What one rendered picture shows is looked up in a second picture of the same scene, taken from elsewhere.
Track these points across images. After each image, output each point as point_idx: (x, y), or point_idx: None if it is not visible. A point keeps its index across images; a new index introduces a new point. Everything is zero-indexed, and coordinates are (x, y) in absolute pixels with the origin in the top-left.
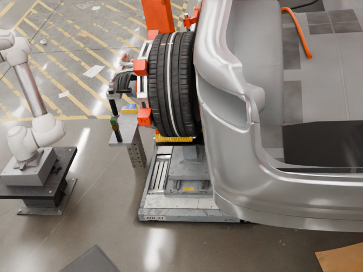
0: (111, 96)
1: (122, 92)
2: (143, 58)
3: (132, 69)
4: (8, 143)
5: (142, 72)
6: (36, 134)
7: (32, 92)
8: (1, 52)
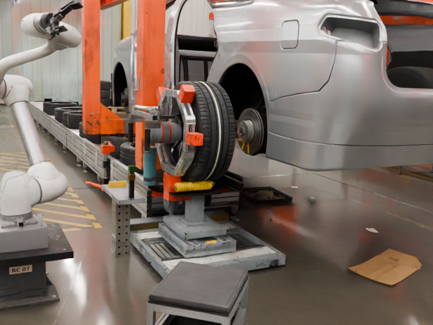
0: (151, 125)
1: (167, 117)
2: None
3: None
4: (6, 187)
5: (191, 95)
6: (41, 180)
7: (35, 134)
8: (7, 82)
